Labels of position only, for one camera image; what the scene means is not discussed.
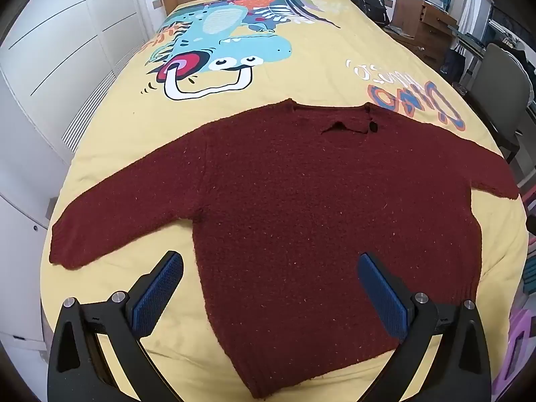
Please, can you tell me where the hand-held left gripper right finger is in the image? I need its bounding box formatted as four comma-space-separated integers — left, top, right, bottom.
356, 252, 492, 402

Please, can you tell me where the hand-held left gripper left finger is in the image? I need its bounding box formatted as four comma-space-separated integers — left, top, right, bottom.
47, 250, 185, 402

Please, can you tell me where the dark red knit sweater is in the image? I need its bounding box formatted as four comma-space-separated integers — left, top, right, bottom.
49, 97, 521, 399

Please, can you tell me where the purple plastic object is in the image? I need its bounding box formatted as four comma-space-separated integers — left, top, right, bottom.
492, 306, 536, 402

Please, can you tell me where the yellow printed blanket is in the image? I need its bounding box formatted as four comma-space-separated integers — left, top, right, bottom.
40, 0, 529, 402

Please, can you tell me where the dark tote bag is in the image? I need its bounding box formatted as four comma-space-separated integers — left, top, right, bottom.
440, 48, 467, 85

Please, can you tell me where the grey-green chair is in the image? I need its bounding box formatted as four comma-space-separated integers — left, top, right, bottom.
463, 43, 533, 164

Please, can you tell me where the white wardrobe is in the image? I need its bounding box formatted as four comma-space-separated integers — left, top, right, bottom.
0, 0, 168, 344

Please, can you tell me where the wooden drawer dresser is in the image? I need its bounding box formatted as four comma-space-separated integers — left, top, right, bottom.
391, 0, 459, 68

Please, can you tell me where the black backpack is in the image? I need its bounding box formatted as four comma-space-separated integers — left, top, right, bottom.
349, 0, 392, 26

